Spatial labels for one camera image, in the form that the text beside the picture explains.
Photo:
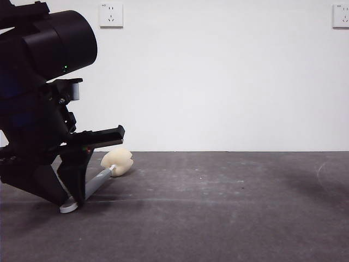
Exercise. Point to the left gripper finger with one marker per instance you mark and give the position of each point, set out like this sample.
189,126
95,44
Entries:
35,180
73,172

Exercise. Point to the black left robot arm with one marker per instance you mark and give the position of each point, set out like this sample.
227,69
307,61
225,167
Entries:
60,41

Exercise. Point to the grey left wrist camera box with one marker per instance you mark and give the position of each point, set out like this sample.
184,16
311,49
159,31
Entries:
75,91

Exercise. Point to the white wall socket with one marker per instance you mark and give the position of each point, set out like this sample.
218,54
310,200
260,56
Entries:
340,16
111,15

